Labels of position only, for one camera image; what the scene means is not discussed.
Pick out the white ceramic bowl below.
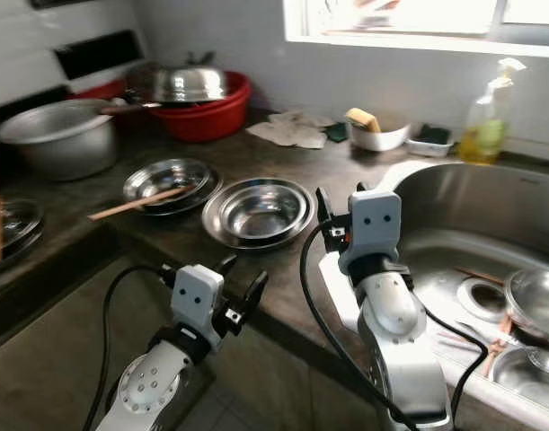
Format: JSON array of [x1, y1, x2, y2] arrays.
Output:
[[348, 114, 412, 153]]

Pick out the domed steel pot lid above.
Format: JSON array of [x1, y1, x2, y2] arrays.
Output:
[[152, 51, 231, 105]]

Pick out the small deep steel bowl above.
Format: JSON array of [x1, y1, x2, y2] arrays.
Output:
[[502, 267, 549, 343]]

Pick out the black wall panel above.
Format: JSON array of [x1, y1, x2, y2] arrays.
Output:
[[53, 29, 146, 81]]

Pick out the long black right arm cable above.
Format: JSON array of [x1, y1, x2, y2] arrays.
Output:
[[297, 223, 421, 431]]

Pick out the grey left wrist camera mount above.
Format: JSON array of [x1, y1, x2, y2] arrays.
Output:
[[170, 264, 227, 335]]

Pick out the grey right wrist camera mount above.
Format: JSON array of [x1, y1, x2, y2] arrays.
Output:
[[338, 188, 403, 277]]

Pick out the yellow sponge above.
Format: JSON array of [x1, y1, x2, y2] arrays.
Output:
[[345, 107, 382, 134]]

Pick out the white crumpled cloth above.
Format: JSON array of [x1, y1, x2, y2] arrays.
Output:
[[244, 109, 332, 150]]

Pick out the large aluminium pot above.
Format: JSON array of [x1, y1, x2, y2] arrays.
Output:
[[0, 98, 119, 181]]

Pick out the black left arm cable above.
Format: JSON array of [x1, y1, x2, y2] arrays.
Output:
[[96, 262, 177, 431]]

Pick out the yellow dish soap pump bottle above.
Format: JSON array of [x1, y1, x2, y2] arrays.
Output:
[[457, 57, 527, 166]]

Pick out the red plastic basin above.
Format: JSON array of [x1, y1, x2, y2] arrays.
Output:
[[149, 71, 253, 144], [71, 78, 128, 101]]

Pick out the stacked steel dishes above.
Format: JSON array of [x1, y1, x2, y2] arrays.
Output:
[[122, 158, 222, 217]]

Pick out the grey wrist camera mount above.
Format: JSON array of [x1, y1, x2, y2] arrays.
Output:
[[338, 188, 403, 277], [170, 264, 227, 335]]

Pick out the short black right arm cable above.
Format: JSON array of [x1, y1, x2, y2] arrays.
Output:
[[425, 308, 492, 423]]

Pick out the shallow steel bowl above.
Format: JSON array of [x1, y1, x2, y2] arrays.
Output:
[[493, 345, 549, 392]]

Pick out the wide steel plate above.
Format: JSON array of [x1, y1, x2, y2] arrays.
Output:
[[201, 177, 316, 251]]

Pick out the dark pan with wooden handle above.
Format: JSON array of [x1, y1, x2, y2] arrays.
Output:
[[98, 65, 164, 116]]

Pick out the steel dishes with flat rim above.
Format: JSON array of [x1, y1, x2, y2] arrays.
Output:
[[0, 197, 47, 271]]

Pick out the dark green sponge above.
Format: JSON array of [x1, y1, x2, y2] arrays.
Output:
[[417, 123, 453, 145]]

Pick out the large stainless steel sink basin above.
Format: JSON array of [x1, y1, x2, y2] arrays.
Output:
[[317, 161, 549, 431]]

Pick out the green scouring pad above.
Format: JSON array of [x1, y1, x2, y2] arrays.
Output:
[[324, 122, 350, 144]]

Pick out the round sink drain strainer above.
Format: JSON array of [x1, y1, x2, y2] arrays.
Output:
[[457, 276, 509, 323]]

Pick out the grey window frame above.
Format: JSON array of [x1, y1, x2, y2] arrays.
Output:
[[281, 0, 549, 60]]

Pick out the small white plastic tray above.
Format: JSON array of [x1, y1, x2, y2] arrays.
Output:
[[405, 124, 457, 159]]

